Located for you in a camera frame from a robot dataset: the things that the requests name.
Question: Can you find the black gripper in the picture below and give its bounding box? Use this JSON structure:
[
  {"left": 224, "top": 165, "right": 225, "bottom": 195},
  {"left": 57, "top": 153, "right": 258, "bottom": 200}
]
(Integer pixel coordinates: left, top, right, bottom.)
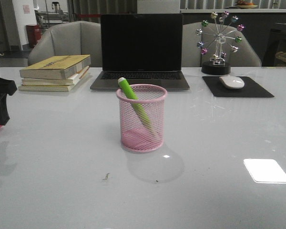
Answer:
[{"left": 0, "top": 78, "right": 17, "bottom": 125}]

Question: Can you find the green marker pen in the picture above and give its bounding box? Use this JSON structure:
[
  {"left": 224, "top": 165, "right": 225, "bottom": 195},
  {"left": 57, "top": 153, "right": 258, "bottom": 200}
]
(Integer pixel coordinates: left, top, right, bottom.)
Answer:
[{"left": 118, "top": 77, "right": 157, "bottom": 136}]

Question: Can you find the pink mesh pen holder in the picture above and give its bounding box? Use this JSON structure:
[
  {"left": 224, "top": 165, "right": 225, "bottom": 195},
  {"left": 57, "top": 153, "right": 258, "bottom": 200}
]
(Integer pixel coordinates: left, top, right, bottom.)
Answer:
[{"left": 116, "top": 84, "right": 168, "bottom": 152}]

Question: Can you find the yellow top book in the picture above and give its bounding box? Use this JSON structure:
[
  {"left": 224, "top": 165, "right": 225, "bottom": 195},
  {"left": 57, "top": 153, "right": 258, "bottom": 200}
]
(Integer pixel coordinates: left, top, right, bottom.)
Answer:
[{"left": 20, "top": 54, "right": 91, "bottom": 80}]

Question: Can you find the yellow book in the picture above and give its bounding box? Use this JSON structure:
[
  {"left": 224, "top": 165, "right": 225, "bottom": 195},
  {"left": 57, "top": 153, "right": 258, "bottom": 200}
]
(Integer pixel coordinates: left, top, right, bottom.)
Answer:
[
  {"left": 18, "top": 76, "right": 90, "bottom": 92},
  {"left": 20, "top": 54, "right": 91, "bottom": 80}
]

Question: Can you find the yellow bottom book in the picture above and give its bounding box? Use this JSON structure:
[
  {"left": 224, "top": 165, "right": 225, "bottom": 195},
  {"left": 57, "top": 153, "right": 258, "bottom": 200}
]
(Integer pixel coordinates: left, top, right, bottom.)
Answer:
[{"left": 18, "top": 76, "right": 90, "bottom": 92}]

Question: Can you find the white middle book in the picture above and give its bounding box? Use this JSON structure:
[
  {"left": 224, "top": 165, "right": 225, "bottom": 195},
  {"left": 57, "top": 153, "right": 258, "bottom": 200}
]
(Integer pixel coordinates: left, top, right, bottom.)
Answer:
[{"left": 21, "top": 66, "right": 90, "bottom": 86}]

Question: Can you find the metal cart in background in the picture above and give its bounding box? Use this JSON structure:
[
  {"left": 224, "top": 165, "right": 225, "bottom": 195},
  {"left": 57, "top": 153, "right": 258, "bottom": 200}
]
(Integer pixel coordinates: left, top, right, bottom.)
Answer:
[{"left": 33, "top": 0, "right": 69, "bottom": 28}]

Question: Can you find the grey left armchair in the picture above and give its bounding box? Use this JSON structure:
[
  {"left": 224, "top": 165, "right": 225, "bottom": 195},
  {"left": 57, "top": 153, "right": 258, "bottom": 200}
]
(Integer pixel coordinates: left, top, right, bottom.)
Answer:
[{"left": 28, "top": 21, "right": 102, "bottom": 67}]

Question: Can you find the grey armchair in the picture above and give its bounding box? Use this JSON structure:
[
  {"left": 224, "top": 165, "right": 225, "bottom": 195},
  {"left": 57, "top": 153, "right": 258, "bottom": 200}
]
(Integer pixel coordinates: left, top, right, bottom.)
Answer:
[
  {"left": 28, "top": 21, "right": 102, "bottom": 67},
  {"left": 182, "top": 22, "right": 262, "bottom": 67}
]

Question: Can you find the red barrier belt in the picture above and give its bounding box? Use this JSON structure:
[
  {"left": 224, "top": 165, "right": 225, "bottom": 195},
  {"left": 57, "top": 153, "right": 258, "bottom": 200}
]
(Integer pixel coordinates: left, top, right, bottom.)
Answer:
[{"left": 77, "top": 14, "right": 101, "bottom": 18}]

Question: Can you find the grey open laptop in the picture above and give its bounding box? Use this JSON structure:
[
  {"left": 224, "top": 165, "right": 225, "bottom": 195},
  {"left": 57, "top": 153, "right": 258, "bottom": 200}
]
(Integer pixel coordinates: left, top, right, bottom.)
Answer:
[{"left": 90, "top": 13, "right": 190, "bottom": 91}]

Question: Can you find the ferris wheel desk ornament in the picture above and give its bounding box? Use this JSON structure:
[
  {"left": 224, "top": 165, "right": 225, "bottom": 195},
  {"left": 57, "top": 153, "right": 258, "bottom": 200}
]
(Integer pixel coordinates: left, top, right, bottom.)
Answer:
[{"left": 196, "top": 10, "right": 245, "bottom": 75}]

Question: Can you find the grey right armchair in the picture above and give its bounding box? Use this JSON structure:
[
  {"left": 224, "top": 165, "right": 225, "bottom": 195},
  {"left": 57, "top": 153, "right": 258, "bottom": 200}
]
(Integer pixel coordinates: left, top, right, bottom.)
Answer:
[{"left": 182, "top": 22, "right": 262, "bottom": 67}]

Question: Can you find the white computer mouse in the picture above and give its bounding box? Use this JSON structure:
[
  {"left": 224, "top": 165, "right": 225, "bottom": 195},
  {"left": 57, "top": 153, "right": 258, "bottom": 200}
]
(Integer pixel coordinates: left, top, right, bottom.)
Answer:
[{"left": 219, "top": 75, "right": 245, "bottom": 89}]

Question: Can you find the black mouse pad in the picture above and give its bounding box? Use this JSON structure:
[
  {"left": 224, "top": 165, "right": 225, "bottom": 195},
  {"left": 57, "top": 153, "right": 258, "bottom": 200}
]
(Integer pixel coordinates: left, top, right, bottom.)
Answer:
[{"left": 203, "top": 76, "right": 274, "bottom": 98}]

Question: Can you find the fruit bowl on counter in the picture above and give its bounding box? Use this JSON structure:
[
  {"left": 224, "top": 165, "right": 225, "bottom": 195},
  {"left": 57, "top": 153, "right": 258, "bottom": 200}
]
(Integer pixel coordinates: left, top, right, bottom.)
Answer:
[{"left": 235, "top": 0, "right": 257, "bottom": 9}]

